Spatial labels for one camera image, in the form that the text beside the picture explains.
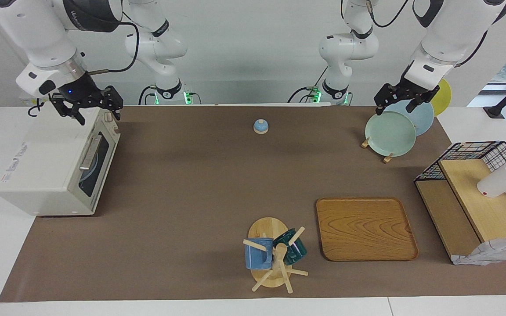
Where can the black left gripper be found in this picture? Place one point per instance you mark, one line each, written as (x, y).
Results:
(406, 92)

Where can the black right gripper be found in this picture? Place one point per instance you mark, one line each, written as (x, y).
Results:
(81, 92)

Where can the light blue round plate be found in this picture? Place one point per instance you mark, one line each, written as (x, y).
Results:
(87, 173)

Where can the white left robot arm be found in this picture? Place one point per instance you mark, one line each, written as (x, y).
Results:
(453, 30)

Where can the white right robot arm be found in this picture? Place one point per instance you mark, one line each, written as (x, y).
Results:
(37, 30)

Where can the white toaster oven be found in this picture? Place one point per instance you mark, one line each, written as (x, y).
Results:
(42, 153)

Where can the pale green plate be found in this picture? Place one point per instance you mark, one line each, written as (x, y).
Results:
(389, 134)

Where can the pale blue racked plate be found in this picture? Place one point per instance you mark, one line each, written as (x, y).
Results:
(422, 116)

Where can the yellow plate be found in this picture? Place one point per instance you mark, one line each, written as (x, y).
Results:
(444, 98)

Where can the wooden plate rack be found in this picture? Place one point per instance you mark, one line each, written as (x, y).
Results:
(387, 159)

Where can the wooden serving tray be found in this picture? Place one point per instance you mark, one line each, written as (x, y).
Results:
(367, 228)

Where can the white plastic cup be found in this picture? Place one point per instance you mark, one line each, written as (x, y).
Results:
(496, 182)

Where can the wooden stepped shelf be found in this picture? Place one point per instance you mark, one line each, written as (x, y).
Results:
(481, 206)

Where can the brown table mat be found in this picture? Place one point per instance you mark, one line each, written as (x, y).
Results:
(213, 219)

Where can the grey patterned cloth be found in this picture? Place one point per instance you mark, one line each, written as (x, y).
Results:
(494, 250)

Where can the dark green ceramic mug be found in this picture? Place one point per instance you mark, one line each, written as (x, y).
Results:
(297, 252)

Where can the wooden mug tree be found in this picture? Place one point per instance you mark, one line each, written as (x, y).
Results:
(268, 228)

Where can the blue ceramic mug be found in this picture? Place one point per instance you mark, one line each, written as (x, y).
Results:
(257, 256)

